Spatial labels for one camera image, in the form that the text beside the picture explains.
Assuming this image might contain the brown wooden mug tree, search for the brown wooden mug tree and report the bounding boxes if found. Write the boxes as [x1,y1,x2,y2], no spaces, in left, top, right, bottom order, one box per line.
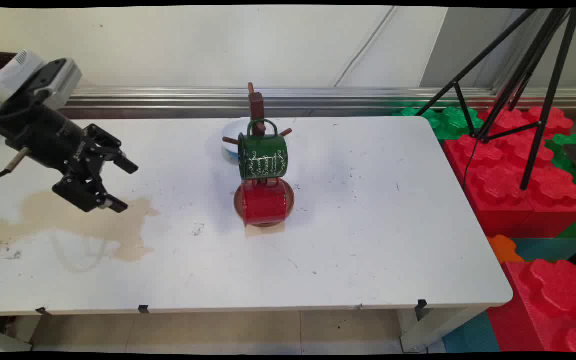
[222,82,296,229]

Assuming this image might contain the black tripod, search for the black tripod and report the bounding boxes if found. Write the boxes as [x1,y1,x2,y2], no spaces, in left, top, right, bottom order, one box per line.
[414,7,576,191]

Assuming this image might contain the teal foam block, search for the teal foam block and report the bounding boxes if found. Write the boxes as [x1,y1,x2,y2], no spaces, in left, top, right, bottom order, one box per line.
[442,311,501,353]
[510,237,576,262]

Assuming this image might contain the white table leg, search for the white table leg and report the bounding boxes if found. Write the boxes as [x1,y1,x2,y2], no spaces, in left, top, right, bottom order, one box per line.
[8,315,41,346]
[398,307,489,353]

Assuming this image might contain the green enamel mug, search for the green enamel mug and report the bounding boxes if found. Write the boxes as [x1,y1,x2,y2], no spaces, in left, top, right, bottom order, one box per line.
[238,119,289,182]

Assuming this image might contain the red enamel mug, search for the red enamel mug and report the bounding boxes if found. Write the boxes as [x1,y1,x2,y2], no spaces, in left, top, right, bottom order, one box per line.
[240,177,289,227]

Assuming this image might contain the orange foam block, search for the orange foam block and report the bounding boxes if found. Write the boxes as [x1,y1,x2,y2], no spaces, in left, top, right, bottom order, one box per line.
[487,235,524,264]

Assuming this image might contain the white and blue bowl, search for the white and blue bowl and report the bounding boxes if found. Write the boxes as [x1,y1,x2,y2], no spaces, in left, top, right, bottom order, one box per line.
[220,118,259,163]

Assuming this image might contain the green foam block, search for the green foam block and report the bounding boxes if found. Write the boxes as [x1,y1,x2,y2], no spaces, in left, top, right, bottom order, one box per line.
[393,106,484,141]
[545,132,576,238]

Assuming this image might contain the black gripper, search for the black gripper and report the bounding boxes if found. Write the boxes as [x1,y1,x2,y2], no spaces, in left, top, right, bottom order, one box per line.
[0,100,139,214]

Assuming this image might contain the red foam block flower studs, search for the red foam block flower studs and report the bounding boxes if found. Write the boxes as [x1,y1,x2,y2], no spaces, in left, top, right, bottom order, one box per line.
[488,259,576,353]

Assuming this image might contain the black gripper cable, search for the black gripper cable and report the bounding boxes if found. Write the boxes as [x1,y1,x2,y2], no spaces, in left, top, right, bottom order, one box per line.
[0,147,31,181]

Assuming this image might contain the white wall cable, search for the white wall cable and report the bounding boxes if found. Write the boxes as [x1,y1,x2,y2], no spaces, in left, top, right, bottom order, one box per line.
[332,7,396,89]

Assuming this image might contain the aluminium rail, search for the aluminium rail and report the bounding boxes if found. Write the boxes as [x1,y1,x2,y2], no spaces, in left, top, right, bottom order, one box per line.
[60,87,576,111]

